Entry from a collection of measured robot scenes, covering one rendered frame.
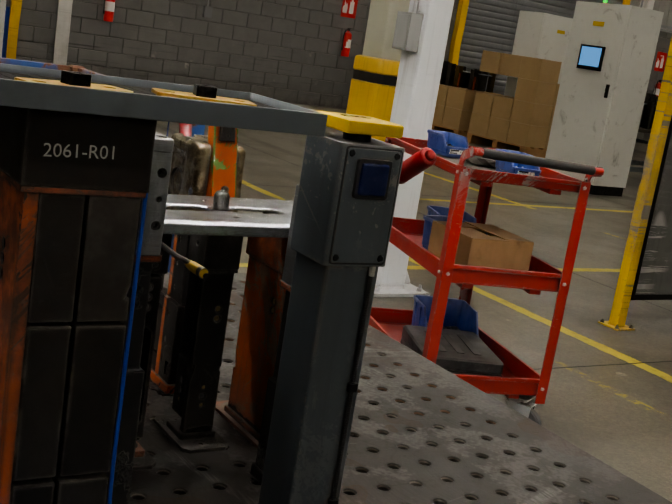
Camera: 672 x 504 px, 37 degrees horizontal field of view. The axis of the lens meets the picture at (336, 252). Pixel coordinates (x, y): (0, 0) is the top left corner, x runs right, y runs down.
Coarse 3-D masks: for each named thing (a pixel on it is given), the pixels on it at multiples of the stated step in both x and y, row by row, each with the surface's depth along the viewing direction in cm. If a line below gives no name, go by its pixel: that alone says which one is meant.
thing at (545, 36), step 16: (528, 16) 1467; (544, 16) 1444; (560, 16) 1461; (528, 32) 1467; (544, 32) 1450; (560, 32) 1468; (528, 48) 1467; (544, 48) 1459; (560, 48) 1477; (512, 80) 1493; (560, 80) 1494; (512, 96) 1492
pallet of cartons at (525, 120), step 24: (504, 72) 1426; (528, 72) 1388; (552, 72) 1384; (480, 96) 1464; (504, 96) 1466; (528, 96) 1387; (552, 96) 1397; (480, 120) 1464; (504, 120) 1425; (528, 120) 1388; (552, 120) 1408; (504, 144) 1444; (528, 144) 1394
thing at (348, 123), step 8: (328, 112) 92; (328, 120) 90; (336, 120) 89; (344, 120) 88; (352, 120) 88; (360, 120) 89; (368, 120) 90; (376, 120) 92; (336, 128) 89; (344, 128) 88; (352, 128) 88; (360, 128) 88; (368, 128) 89; (376, 128) 89; (384, 128) 90; (392, 128) 90; (400, 128) 91; (344, 136) 91; (352, 136) 91; (360, 136) 91; (368, 136) 91; (384, 136) 90; (392, 136) 90; (400, 136) 91
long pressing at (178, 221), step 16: (208, 208) 124; (240, 208) 128; (256, 208) 129; (272, 208) 130; (288, 208) 132; (176, 224) 112; (192, 224) 113; (208, 224) 114; (224, 224) 115; (240, 224) 116; (256, 224) 117; (272, 224) 118; (288, 224) 120
